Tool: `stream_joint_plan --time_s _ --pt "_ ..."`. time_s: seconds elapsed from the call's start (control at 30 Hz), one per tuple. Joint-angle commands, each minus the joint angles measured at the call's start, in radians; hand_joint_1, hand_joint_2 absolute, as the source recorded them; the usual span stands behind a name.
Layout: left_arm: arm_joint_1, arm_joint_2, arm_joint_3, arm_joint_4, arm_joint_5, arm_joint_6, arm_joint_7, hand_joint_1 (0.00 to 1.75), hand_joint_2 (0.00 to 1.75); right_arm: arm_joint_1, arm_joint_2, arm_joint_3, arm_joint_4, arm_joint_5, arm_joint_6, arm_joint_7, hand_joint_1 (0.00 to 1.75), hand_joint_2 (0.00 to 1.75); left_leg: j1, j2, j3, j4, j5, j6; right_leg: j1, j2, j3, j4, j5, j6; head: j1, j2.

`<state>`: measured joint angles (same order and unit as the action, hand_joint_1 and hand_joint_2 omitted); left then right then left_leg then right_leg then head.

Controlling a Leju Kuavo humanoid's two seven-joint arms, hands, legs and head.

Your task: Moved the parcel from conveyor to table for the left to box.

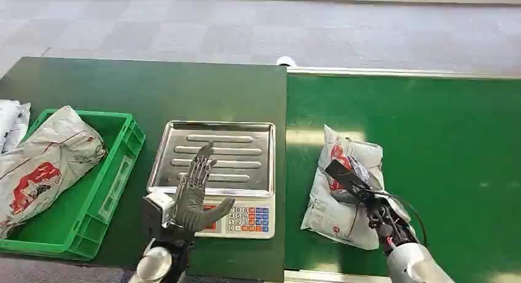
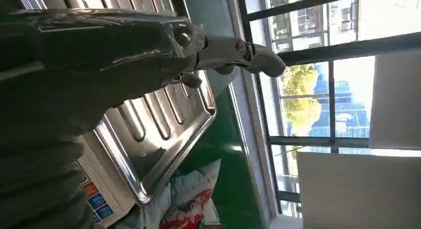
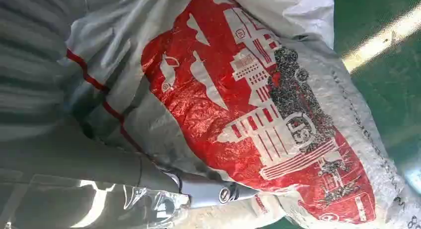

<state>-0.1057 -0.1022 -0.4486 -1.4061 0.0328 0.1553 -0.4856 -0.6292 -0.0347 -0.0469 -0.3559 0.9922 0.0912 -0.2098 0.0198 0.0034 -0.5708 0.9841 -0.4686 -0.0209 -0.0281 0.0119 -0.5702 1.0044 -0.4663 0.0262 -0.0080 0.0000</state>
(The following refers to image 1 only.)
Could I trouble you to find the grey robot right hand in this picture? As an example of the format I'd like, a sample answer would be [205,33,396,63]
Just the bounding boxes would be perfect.
[325,159,421,254]

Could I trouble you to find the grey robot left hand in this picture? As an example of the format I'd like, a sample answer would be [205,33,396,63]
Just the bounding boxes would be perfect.
[174,141,236,234]

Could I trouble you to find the white parcel bag red print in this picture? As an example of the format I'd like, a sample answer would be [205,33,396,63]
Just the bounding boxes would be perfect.
[300,125,412,251]

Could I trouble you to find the electronic scale with steel tray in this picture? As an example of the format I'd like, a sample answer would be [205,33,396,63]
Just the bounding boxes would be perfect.
[147,120,276,239]

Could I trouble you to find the green conveyor belt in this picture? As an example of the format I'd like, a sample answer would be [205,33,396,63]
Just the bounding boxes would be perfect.
[284,72,521,283]

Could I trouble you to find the green plastic crate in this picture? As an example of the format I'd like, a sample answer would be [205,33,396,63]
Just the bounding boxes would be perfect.
[0,108,146,261]

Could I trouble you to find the large grey parcel red print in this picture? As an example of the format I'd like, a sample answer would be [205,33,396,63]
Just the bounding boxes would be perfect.
[0,106,108,239]

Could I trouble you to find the white round object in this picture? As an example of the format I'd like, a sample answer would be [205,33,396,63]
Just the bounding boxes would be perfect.
[276,55,299,68]

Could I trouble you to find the plain white parcel bag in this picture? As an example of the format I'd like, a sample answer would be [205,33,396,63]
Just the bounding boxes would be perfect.
[0,99,32,154]

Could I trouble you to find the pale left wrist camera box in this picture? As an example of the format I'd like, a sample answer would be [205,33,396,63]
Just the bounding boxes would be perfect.
[143,192,176,230]

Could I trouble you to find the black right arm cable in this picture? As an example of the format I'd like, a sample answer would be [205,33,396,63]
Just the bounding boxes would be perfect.
[388,193,428,248]

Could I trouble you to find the metal conveyor side rail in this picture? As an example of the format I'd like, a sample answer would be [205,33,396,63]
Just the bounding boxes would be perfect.
[286,66,521,80]

